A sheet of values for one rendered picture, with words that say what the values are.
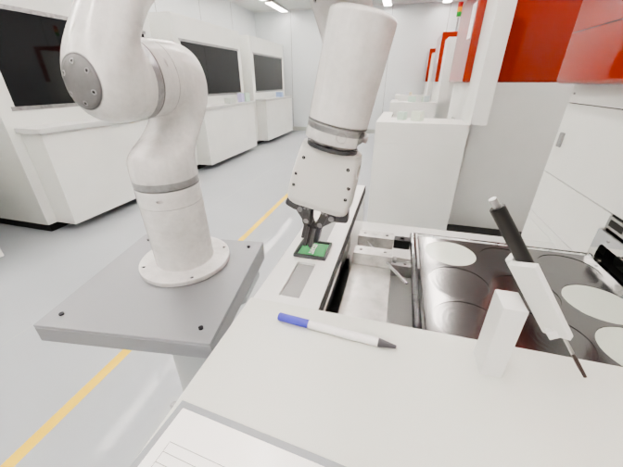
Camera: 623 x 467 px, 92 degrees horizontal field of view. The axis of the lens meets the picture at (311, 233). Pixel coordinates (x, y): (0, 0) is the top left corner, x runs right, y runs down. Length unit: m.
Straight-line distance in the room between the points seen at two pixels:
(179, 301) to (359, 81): 0.48
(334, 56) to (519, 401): 0.41
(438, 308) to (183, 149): 0.52
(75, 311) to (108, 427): 0.99
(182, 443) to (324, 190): 0.33
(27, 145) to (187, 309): 2.93
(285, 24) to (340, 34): 8.60
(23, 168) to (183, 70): 2.89
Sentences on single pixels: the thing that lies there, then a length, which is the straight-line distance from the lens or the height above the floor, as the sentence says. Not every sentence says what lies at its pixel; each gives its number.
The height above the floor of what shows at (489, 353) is 0.99.
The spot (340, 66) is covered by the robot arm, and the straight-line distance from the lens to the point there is 0.41.
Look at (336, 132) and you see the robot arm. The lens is 0.41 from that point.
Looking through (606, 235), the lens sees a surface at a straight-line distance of 0.88.
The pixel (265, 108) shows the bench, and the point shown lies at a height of 0.72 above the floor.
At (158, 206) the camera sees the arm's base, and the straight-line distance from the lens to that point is 0.62.
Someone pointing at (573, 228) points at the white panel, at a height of 0.89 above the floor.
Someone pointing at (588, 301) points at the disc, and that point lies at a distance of 0.69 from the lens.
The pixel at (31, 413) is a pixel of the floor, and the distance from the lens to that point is 1.85.
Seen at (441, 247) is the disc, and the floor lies 0.90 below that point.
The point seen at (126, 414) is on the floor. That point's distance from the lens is 1.63.
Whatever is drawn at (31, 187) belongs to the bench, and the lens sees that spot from 3.46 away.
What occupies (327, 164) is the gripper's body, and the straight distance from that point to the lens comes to 0.44.
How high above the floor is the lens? 1.23
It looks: 27 degrees down
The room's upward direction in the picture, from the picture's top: straight up
